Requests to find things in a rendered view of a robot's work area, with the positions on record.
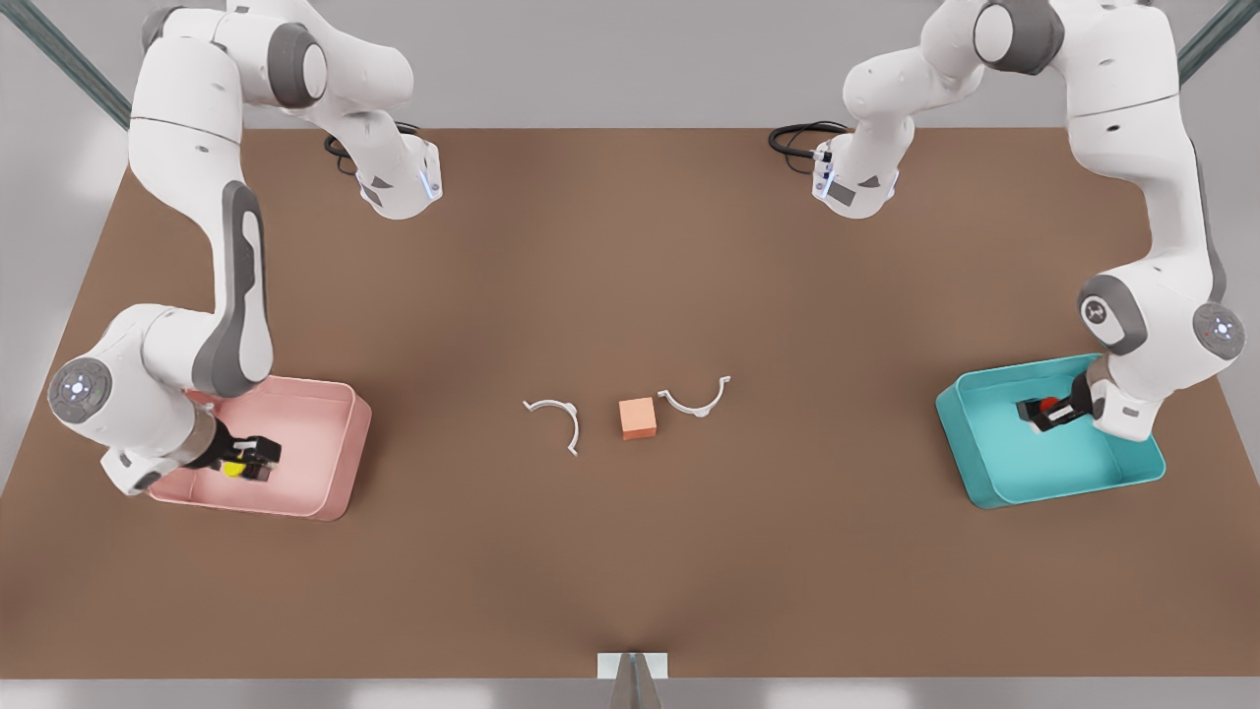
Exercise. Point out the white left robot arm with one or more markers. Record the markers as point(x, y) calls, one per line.
point(1132, 118)

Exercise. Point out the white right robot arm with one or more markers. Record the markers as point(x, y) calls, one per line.
point(187, 148)

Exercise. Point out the blue storage box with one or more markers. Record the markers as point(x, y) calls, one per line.
point(1043, 453)

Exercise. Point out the pink storage box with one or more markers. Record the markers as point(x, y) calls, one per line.
point(305, 443)

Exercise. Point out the white curved clip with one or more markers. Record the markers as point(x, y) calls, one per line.
point(696, 398)
point(557, 420)

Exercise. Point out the orange cube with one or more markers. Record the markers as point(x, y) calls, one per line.
point(638, 418)

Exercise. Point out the silver frame post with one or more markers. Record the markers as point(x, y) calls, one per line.
point(633, 681)
point(1216, 39)
point(69, 59)

